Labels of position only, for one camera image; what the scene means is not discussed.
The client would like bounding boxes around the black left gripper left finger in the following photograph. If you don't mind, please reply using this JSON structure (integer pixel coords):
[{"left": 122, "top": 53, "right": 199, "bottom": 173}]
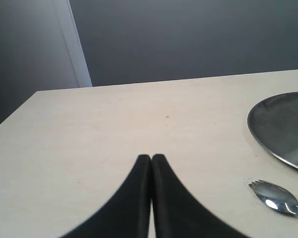
[{"left": 64, "top": 155, "right": 150, "bottom": 238}]

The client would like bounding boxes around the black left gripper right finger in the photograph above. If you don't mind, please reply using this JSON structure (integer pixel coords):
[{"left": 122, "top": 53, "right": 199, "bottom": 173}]
[{"left": 151, "top": 154, "right": 241, "bottom": 238}]

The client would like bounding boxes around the silver metal spork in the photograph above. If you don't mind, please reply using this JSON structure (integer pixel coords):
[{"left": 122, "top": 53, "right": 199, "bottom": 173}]
[{"left": 249, "top": 180, "right": 298, "bottom": 218}]

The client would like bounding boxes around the round stainless steel plate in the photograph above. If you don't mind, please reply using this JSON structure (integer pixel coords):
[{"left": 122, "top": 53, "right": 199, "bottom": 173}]
[{"left": 247, "top": 92, "right": 298, "bottom": 170}]

